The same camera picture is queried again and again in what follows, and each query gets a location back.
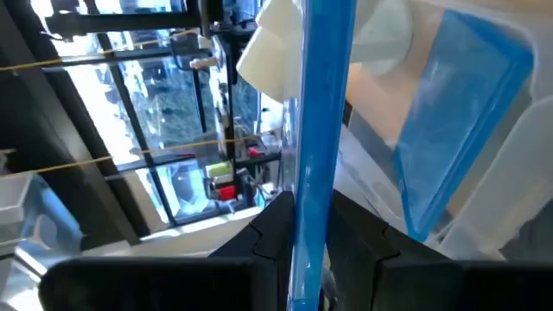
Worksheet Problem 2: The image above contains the yellow hanging cord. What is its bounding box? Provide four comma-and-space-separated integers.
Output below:
0, 29, 200, 73
0, 128, 284, 179

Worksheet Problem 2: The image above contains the yellow-green container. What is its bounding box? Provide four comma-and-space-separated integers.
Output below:
206, 161, 234, 179

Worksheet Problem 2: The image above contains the clear plastic bin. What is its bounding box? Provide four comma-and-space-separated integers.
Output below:
336, 0, 553, 263

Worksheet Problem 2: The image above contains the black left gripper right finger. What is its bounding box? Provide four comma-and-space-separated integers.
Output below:
327, 191, 553, 311

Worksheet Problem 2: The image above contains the red container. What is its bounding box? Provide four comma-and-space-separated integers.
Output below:
217, 184, 238, 202

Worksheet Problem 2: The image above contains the blue jewel case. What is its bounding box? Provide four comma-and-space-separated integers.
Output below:
393, 10, 535, 243
283, 0, 358, 311

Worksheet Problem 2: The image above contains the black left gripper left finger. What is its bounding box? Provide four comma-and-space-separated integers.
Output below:
38, 191, 297, 311

